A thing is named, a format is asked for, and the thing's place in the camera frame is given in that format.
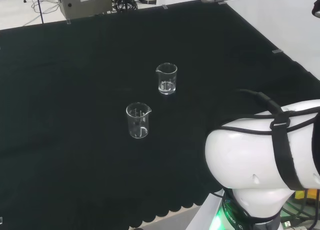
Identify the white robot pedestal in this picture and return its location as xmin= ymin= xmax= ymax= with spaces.
xmin=197 ymin=191 xmax=227 ymax=230

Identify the black tripod with coiled cables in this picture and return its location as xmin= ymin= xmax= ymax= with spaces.
xmin=111 ymin=0 xmax=139 ymax=13

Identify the black tripod pole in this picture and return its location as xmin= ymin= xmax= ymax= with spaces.
xmin=34 ymin=0 xmax=45 ymax=25

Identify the clear glass beaker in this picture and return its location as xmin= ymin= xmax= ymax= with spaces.
xmin=125 ymin=102 xmax=153 ymax=139
xmin=155 ymin=63 xmax=178 ymax=95

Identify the grey metal control box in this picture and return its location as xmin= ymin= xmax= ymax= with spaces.
xmin=54 ymin=0 xmax=114 ymax=20

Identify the black bench cloth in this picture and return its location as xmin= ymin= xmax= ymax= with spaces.
xmin=0 ymin=1 xmax=320 ymax=228

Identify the black floor cable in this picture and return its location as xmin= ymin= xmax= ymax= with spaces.
xmin=30 ymin=0 xmax=59 ymax=15

